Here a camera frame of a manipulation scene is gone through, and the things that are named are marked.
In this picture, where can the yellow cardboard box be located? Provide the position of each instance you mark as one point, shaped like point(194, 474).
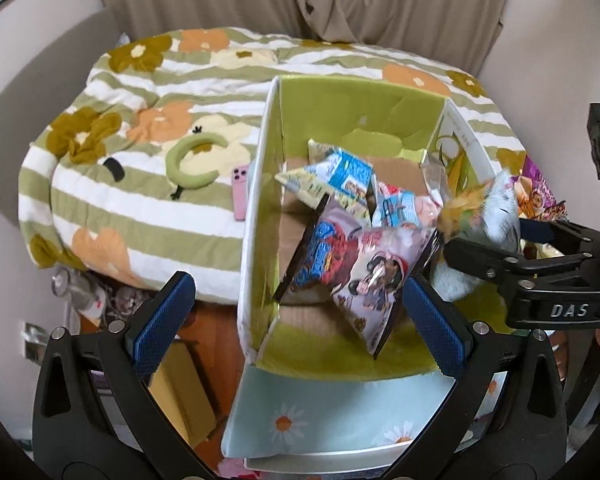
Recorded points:
point(185, 395)

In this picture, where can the red blue car snack packet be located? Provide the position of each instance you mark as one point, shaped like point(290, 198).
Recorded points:
point(325, 250)

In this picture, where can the pink floral cloth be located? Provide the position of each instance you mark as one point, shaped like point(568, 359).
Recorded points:
point(232, 470)

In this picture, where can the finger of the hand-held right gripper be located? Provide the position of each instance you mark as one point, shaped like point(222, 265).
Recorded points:
point(480, 260)
point(572, 235)

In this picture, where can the purple snack packet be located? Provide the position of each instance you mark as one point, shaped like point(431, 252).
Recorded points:
point(535, 187)

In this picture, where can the pink phone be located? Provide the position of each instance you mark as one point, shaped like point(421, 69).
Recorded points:
point(241, 195)

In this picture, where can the yellow green snack packet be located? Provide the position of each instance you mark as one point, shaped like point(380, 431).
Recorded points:
point(304, 185)

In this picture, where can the pink blue snack packet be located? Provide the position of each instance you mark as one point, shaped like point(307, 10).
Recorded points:
point(400, 205)

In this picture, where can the black hair clip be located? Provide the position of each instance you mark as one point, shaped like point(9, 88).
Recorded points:
point(114, 170)

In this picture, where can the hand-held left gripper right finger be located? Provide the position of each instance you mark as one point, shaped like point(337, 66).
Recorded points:
point(432, 332)

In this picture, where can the pink cartoon snack packet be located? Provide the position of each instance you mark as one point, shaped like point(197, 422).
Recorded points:
point(380, 270)

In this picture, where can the green cardboard box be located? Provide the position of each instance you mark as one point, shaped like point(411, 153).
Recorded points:
point(370, 100)

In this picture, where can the beige curtain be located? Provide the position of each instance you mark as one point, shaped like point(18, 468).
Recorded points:
point(380, 0)

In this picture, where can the white orange snack packet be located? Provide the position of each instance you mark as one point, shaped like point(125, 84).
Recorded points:
point(500, 210)

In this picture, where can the green headband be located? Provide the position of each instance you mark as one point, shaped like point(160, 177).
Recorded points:
point(172, 165)

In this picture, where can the blue white snack packet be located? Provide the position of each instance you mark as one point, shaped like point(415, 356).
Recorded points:
point(347, 172)

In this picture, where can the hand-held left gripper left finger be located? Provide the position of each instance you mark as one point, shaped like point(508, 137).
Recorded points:
point(162, 320)

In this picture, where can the green striped floral blanket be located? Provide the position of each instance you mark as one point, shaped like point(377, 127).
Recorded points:
point(130, 230)

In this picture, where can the clear glass jar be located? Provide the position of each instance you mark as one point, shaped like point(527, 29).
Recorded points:
point(64, 285)

